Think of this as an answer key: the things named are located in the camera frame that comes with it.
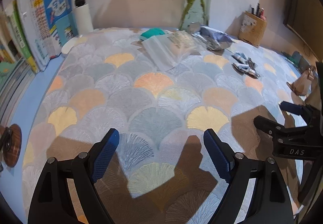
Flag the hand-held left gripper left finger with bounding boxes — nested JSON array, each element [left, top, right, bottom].
[[28, 128, 120, 224]]

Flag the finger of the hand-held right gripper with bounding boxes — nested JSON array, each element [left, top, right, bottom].
[[279, 101, 319, 126], [254, 115, 308, 143]]

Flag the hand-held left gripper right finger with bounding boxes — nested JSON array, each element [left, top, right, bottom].
[[203, 128, 294, 224]]

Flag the tan handbag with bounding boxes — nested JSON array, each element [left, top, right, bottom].
[[286, 66, 317, 96]]

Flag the dark green object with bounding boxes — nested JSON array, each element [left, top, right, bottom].
[[284, 51, 309, 68]]

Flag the fan pattern table mat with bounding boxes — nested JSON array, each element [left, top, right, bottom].
[[23, 27, 316, 224]]

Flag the beige pen holder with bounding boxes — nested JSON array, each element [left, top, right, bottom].
[[238, 11, 267, 46]]

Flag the round wooden disc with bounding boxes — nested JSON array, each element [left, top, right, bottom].
[[0, 124, 23, 167]]

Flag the light blue desk pad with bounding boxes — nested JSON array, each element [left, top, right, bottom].
[[0, 35, 84, 222]]

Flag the bunch of pens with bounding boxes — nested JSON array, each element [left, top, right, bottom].
[[249, 3, 265, 19]]

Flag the silver purple patterned packet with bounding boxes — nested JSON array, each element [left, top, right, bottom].
[[192, 22, 233, 51]]

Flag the white oval object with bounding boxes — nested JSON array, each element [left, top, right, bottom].
[[62, 36, 84, 55]]

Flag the clear plastic zip bag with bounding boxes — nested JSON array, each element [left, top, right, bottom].
[[141, 31, 210, 72]]

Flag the teal green cloth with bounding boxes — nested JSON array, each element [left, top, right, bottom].
[[140, 27, 167, 40]]

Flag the blue cover booklet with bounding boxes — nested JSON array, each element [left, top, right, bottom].
[[40, 0, 77, 59]]

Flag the row of upright books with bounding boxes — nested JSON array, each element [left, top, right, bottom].
[[0, 0, 36, 73]]

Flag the white chart booklet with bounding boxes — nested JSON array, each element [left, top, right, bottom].
[[18, 0, 63, 73]]

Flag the blue white patterned hair tie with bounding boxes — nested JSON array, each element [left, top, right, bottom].
[[233, 62, 254, 73], [232, 53, 249, 62]]

